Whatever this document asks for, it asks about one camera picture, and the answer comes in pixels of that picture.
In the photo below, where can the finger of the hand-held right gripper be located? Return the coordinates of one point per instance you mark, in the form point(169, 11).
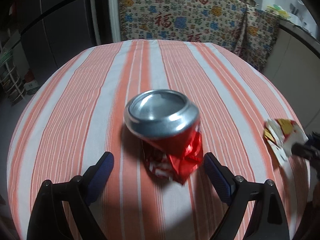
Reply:
point(303, 150)
point(313, 138)

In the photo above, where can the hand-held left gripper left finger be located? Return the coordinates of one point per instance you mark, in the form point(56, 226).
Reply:
point(100, 177)

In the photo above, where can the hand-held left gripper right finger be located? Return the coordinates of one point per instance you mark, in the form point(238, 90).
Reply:
point(217, 180)

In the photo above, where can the white yellow wrapper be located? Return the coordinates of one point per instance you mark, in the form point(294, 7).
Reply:
point(282, 135)

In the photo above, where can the crushed red can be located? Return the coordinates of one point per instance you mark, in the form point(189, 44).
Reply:
point(162, 115)

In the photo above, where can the orange white striped tablecloth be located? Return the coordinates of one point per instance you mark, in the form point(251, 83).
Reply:
point(75, 105)

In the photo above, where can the kitchen counter cabinet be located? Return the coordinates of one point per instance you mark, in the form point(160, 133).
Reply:
point(287, 55)

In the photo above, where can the green white carton box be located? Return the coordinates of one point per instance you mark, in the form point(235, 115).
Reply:
point(31, 87)

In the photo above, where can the red bag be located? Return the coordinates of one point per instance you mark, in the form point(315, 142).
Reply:
point(30, 76)

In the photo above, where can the yellow green plastic bag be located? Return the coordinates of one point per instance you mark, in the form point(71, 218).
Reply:
point(278, 11)

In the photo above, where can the white tiered storage rack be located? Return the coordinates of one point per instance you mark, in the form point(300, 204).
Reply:
point(10, 80)

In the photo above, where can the grey refrigerator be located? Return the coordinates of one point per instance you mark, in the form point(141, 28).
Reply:
point(62, 25)

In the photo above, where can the printed patterned cloth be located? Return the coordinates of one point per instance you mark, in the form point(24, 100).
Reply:
point(175, 5)

